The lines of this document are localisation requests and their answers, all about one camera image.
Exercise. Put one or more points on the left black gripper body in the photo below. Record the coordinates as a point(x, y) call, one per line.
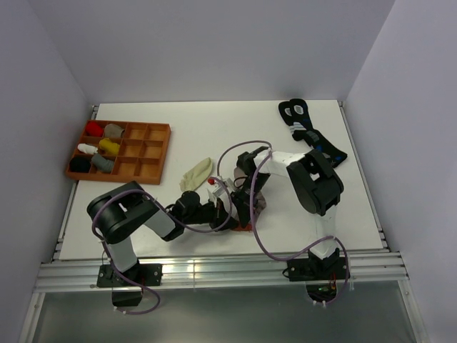
point(211, 214)

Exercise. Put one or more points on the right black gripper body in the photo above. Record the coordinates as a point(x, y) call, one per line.
point(242, 196)

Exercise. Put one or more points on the mauve sock with red stripe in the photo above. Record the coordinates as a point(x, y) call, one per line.
point(240, 199)

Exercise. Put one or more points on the cream ankle sock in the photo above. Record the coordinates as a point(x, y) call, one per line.
point(197, 175)

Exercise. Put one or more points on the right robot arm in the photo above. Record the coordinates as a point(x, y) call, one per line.
point(317, 186)

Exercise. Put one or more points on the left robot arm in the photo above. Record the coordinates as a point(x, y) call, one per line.
point(116, 215)

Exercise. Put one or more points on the black patterned sock front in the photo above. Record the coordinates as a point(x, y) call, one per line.
point(302, 129)

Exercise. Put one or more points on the black patterned sock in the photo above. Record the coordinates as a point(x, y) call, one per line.
point(285, 112)
point(302, 129)

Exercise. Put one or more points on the black patterned sock back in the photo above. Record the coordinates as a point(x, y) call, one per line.
point(285, 112)

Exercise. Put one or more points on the grey rolled sock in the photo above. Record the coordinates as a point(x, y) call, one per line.
point(102, 164)

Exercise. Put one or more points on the orange compartment tray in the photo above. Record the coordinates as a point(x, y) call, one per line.
point(141, 157)

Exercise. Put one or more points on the yellow rolled sock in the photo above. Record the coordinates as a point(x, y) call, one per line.
point(109, 146)

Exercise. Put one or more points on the taupe rolled sock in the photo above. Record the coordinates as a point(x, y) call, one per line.
point(113, 131)

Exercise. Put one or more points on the black rolled sock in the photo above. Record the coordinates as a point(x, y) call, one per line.
point(79, 164)

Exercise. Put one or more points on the white rolled sock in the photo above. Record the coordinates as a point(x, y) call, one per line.
point(87, 149)

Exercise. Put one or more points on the red rolled sock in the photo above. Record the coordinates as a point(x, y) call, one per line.
point(93, 129)

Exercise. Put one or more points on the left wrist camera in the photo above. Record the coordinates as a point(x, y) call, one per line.
point(217, 192)

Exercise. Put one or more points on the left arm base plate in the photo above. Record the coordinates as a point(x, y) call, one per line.
point(144, 274)

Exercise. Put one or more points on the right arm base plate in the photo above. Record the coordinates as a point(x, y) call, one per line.
point(313, 269)

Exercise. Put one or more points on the aluminium front rail frame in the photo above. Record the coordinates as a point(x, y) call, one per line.
point(215, 272)

